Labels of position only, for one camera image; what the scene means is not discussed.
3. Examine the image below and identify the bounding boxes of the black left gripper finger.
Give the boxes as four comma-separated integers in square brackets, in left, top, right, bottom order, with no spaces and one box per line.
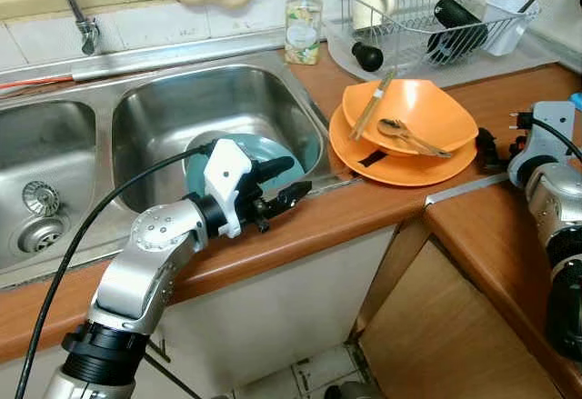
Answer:
[251,155,298,185]
[264,182,309,220]

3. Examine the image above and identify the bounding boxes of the white utensil cup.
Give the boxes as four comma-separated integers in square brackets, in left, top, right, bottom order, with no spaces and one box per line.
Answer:
[482,0,538,58]

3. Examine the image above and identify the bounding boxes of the grey drain tray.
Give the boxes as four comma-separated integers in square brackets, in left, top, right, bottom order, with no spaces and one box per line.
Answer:
[326,17,570,87]

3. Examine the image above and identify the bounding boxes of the black round knob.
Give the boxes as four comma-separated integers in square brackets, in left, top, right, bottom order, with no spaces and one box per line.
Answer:
[352,42,386,74]

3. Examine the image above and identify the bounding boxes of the white cabinet front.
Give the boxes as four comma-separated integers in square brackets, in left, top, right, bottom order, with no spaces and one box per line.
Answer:
[150,224,403,399]

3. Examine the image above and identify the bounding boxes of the brown wooden cabinet panel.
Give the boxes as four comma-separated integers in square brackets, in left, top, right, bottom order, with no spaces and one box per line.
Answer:
[357,235,565,399]

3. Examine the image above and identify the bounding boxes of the orange tube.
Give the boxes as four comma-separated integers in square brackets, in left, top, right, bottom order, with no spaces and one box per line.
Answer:
[0,74,74,92]

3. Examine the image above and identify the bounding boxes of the metal cabinet handle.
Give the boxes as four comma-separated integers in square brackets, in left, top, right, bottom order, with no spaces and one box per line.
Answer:
[148,334,172,364]

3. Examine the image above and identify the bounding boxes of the wooden chopstick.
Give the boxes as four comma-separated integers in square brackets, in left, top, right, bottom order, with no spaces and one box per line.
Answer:
[355,70,397,138]
[350,72,394,141]

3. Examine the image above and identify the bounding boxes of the orange bowl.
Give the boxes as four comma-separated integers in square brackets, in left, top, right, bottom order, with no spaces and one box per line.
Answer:
[342,78,480,158]

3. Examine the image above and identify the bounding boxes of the black strip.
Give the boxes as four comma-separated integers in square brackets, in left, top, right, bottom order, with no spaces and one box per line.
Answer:
[357,151,390,167]

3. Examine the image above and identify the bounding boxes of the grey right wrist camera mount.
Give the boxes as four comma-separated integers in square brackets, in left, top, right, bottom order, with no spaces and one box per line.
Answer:
[507,101,576,188]

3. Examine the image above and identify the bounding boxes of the cream mug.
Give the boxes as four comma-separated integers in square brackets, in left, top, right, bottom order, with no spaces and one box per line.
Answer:
[352,0,396,33]

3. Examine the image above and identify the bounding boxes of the metal sink strainer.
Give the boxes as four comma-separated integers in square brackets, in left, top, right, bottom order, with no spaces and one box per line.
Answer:
[22,181,61,217]

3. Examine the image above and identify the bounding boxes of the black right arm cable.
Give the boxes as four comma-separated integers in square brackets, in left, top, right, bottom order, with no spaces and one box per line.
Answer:
[514,111,582,160]

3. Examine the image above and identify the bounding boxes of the black bottle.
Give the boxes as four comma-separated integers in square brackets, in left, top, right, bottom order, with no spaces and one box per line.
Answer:
[427,0,490,65]

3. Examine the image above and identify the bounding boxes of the orange plate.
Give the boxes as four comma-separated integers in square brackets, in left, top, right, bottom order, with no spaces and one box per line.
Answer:
[329,104,479,188]

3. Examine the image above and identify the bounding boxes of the teal plate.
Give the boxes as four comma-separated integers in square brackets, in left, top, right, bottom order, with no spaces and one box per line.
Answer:
[184,133,306,202]

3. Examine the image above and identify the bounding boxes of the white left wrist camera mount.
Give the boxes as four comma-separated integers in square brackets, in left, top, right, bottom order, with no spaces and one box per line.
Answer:
[204,139,253,238]

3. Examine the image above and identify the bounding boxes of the clear soap pump bottle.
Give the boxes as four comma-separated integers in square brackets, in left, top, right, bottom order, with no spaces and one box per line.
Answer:
[284,0,324,65]

